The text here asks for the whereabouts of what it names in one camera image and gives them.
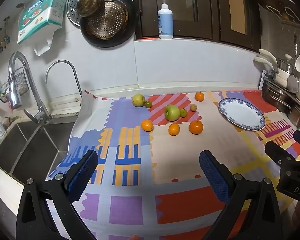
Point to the yellow wall hooks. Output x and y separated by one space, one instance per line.
0 38

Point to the yellow-green apple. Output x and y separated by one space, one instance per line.
138 100

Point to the stainless steel pot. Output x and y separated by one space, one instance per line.
298 117
275 96

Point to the white pump soap bottle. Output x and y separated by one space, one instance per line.
165 22

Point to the orange with stem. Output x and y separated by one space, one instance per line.
199 97

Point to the stainless steel sink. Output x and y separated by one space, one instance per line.
27 150

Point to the white ladle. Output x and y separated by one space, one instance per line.
299 60

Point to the metal spatula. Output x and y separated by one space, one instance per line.
292 82

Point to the copper perforated strainer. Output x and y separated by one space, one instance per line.
107 23

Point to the small green fruit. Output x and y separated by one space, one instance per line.
183 113
148 104

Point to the green and white tissue pack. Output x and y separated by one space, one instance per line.
41 15

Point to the colourful patterned table mat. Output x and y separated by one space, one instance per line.
130 200

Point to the black frying pan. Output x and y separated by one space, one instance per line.
132 27

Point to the chrome pull-down faucet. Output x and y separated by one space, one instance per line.
15 80

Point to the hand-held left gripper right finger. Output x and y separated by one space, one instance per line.
213 177

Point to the white tissue sheet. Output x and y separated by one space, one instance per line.
43 46

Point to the green apple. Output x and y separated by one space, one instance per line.
171 113

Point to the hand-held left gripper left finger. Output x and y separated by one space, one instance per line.
82 177

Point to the small yellow fruit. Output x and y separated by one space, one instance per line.
193 107

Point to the blue and white plate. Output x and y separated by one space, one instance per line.
241 113

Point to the dark wooden window frame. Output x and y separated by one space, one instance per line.
215 10

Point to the thin gooseneck faucet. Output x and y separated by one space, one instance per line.
75 75

